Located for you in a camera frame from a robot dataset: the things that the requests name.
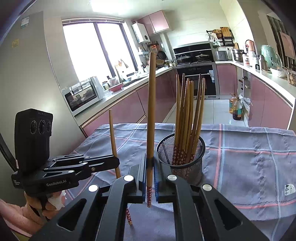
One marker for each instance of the left hand pink sleeve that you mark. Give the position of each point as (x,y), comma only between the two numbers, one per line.
(31,217)

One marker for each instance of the black mesh utensil cup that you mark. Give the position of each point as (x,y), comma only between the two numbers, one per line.
(168,155)

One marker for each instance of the steel stock pot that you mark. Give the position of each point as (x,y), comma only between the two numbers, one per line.
(238,55)

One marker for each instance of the wall spice rack shelf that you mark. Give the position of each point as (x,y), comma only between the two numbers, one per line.
(222,37)

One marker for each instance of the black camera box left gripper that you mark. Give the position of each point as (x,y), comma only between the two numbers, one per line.
(33,129)

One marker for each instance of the black range hood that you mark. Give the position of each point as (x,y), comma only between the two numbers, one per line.
(194,53)

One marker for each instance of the plaid grey blue tablecloth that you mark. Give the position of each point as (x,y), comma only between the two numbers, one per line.
(254,168)

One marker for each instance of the pink bowl on counter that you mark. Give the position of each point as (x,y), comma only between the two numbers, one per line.
(116,88)

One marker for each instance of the dark oil bottle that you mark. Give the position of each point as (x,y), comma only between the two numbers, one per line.
(237,110)

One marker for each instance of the pink upper cabinet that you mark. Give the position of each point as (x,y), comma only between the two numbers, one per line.
(155,23)

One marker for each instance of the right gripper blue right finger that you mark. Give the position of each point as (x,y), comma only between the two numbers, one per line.
(201,213)

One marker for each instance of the bamboo chopstick red patterned end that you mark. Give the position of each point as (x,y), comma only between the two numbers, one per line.
(177,122)

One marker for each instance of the white water heater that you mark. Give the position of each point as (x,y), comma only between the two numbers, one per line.
(140,33)

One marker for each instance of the white toaster oven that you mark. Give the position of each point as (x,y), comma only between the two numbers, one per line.
(83,95)

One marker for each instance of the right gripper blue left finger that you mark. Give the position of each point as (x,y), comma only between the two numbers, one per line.
(97,213)

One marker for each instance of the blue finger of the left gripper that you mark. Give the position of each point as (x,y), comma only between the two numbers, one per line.
(97,158)

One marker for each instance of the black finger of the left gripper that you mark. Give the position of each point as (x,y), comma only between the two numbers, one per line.
(98,166)

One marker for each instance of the mint green appliance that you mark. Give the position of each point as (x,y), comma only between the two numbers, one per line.
(272,58)

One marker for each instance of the black built-in oven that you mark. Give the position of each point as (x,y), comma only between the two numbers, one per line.
(203,70)

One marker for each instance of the cooking oil bottle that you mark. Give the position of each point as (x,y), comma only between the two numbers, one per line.
(231,102)

